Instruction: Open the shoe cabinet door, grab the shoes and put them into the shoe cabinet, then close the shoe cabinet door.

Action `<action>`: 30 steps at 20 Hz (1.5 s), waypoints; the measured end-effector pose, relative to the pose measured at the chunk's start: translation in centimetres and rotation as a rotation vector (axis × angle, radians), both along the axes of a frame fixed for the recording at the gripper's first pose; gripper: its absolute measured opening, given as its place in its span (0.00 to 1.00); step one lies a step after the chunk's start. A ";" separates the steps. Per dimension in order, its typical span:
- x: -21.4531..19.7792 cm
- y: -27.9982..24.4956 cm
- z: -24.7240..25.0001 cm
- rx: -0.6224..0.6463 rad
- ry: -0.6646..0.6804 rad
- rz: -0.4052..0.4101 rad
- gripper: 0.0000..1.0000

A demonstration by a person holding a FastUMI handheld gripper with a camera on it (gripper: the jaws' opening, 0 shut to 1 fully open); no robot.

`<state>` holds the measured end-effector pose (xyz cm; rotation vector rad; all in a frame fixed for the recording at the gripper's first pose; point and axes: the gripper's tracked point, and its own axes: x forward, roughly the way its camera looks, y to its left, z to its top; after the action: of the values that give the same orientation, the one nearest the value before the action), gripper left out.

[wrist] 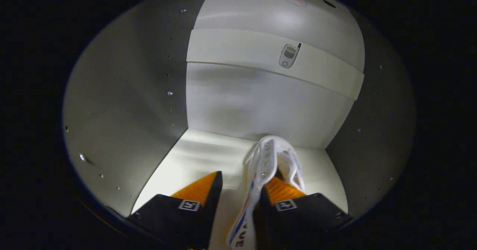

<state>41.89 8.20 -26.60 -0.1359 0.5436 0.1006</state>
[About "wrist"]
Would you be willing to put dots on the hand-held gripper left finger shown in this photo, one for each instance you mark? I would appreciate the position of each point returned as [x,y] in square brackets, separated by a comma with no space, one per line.
[186,220]

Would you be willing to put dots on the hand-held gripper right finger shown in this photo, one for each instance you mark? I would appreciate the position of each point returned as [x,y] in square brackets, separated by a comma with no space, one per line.
[305,216]

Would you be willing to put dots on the white shoe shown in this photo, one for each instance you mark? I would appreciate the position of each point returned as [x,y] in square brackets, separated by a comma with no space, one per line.
[261,164]

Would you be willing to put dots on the grey shoe cabinet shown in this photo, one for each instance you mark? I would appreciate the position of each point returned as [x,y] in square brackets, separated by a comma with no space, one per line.
[242,104]

